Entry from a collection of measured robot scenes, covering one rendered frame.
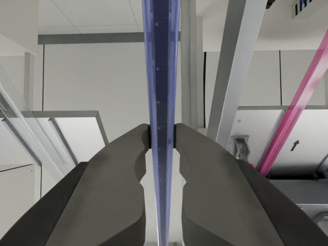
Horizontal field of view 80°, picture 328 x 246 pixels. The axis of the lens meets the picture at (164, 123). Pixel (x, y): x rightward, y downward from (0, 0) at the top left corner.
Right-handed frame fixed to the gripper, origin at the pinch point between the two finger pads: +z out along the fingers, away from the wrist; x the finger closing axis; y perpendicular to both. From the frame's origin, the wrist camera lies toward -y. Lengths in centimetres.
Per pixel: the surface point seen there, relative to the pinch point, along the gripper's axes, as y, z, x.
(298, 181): 20.7, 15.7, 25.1
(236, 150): 11.8, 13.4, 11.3
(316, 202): 21.7, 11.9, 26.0
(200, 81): 13, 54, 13
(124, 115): 81, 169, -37
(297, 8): -8, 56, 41
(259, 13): -6.3, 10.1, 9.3
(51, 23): -2, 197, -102
